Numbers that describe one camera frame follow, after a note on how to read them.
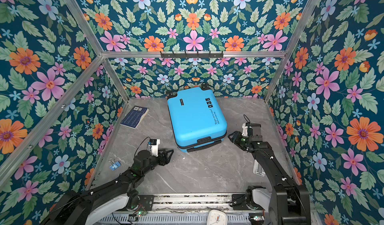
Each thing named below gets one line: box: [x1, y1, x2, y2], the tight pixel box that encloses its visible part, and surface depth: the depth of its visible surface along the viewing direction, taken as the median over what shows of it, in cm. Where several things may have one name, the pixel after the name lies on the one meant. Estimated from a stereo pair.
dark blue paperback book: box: [120, 105, 150, 129], surface depth 110 cm
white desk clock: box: [207, 209, 228, 225], surface depth 69 cm
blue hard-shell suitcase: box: [166, 83, 228, 153], surface depth 87 cm
